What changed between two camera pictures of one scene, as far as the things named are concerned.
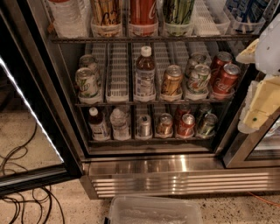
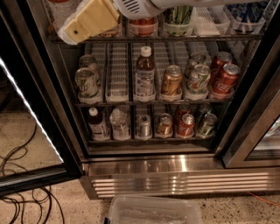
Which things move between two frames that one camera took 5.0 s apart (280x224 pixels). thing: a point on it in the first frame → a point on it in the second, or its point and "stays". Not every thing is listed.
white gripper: (269, 49) → (135, 8)
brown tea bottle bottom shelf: (99, 129) stays
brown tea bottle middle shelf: (144, 85) stays
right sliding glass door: (256, 150) stays
